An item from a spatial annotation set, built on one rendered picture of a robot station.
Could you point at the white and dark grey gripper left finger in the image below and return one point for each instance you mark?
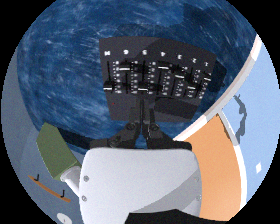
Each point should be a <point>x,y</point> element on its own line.
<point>126,138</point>

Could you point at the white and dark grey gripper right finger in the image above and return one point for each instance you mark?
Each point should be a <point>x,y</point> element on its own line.
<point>155,138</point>

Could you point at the black lighting desk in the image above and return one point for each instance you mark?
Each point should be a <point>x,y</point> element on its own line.
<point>153,63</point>

